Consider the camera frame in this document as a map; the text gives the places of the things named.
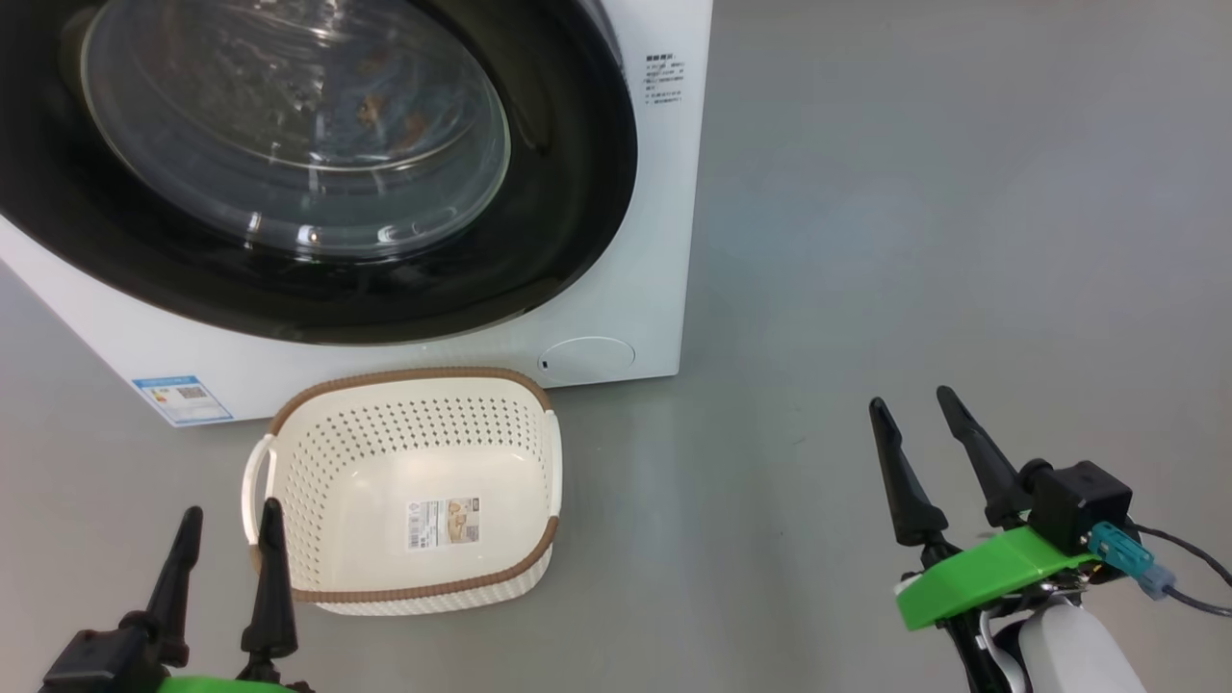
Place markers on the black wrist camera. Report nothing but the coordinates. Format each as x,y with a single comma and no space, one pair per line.
1088,500
96,664

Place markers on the paper basket label sticker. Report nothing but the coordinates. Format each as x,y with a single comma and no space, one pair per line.
443,525

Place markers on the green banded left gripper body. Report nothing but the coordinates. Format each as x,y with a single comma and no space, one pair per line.
221,685

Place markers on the blue energy label sticker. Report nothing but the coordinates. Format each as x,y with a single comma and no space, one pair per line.
183,400

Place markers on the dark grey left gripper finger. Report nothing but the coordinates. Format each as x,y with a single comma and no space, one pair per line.
178,597
271,606

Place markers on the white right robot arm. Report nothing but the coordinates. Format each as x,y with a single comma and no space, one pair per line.
1068,645

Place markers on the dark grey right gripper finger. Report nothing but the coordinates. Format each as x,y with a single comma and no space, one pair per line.
910,491
991,462

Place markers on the cream perforated laundry basket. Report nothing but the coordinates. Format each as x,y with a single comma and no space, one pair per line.
385,452

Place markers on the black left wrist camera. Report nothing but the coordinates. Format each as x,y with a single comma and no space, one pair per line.
96,664

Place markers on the round white filter cover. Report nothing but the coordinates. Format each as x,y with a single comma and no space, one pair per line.
587,361

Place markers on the white front-load washing machine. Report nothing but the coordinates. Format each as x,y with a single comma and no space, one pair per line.
664,241

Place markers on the blue cartoon print garment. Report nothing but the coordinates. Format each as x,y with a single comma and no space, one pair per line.
371,108

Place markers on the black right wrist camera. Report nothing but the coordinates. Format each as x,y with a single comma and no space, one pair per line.
1088,500

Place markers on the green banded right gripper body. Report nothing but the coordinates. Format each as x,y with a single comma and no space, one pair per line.
991,573

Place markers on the black round glass washer door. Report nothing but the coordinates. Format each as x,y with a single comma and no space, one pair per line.
568,192

